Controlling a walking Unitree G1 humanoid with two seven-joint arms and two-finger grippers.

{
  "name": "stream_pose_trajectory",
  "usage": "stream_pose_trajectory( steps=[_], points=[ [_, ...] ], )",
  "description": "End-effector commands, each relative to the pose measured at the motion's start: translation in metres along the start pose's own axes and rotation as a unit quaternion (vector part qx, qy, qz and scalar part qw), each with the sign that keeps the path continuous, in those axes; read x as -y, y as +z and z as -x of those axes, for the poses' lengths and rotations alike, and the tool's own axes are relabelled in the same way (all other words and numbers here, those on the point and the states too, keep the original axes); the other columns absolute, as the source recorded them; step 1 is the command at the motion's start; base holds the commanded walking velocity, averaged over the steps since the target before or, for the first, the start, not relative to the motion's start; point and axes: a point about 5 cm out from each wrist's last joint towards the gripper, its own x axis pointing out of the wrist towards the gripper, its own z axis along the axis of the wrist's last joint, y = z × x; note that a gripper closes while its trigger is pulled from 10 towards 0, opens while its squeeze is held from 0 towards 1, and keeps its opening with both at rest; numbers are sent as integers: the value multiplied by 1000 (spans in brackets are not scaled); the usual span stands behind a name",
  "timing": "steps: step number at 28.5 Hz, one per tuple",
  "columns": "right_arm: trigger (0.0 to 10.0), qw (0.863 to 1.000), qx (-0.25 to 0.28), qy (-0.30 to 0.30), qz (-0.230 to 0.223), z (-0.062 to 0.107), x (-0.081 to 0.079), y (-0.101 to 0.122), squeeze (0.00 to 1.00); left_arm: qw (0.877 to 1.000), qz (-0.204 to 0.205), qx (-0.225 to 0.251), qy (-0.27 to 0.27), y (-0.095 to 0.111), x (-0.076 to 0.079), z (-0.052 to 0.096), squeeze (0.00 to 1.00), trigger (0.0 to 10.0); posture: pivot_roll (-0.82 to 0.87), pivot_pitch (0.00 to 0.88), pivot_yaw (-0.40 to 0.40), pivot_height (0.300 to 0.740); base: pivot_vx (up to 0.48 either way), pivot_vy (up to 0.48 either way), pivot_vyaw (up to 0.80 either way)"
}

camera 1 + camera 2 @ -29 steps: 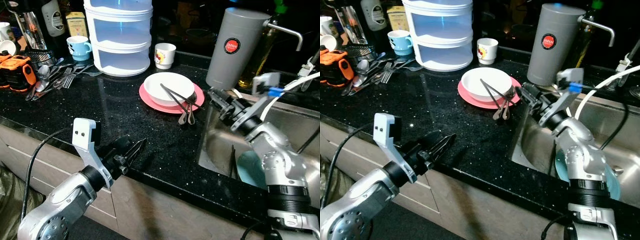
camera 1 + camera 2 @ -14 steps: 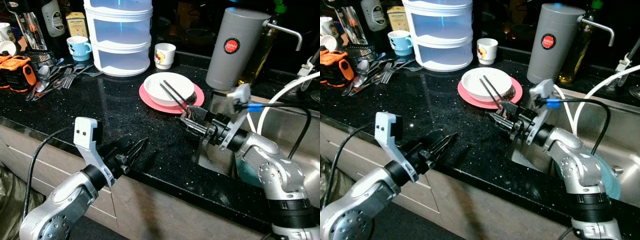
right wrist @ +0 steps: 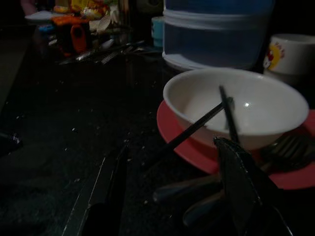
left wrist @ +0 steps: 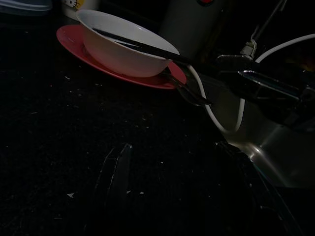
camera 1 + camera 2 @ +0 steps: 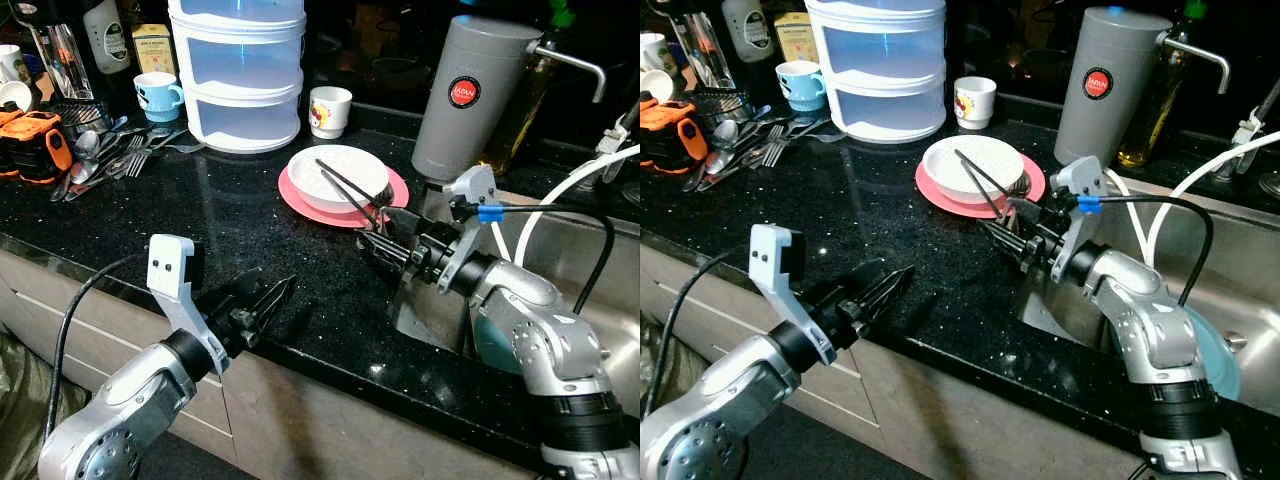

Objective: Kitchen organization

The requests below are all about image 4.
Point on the red plate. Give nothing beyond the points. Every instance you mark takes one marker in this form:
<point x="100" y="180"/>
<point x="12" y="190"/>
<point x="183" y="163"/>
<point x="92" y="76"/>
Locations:
<point x="71" y="39"/>

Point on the grey water filter canister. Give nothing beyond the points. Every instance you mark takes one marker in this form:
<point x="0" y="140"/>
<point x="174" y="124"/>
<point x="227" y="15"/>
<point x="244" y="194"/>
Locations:
<point x="187" y="24"/>

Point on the stainless steel sink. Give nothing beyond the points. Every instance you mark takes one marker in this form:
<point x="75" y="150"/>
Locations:
<point x="283" y="152"/>

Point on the large clear water bottle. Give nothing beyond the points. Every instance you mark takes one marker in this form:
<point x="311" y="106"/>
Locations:
<point x="24" y="6"/>

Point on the dark metal fork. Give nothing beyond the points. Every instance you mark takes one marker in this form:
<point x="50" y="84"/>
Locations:
<point x="194" y="96"/>

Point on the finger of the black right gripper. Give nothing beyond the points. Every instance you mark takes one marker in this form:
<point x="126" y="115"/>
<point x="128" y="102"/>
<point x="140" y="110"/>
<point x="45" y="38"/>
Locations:
<point x="265" y="86"/>
<point x="236" y="63"/>

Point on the white bowl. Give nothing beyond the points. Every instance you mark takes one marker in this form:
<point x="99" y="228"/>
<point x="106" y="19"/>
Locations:
<point x="123" y="56"/>

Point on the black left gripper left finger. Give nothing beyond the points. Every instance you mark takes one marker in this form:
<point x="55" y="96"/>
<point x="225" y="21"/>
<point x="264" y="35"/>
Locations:
<point x="118" y="177"/>

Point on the white cartoon print mug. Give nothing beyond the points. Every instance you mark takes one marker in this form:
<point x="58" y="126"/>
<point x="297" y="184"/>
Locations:
<point x="73" y="7"/>

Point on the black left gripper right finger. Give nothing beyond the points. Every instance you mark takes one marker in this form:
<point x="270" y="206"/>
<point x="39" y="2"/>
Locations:
<point x="251" y="196"/>

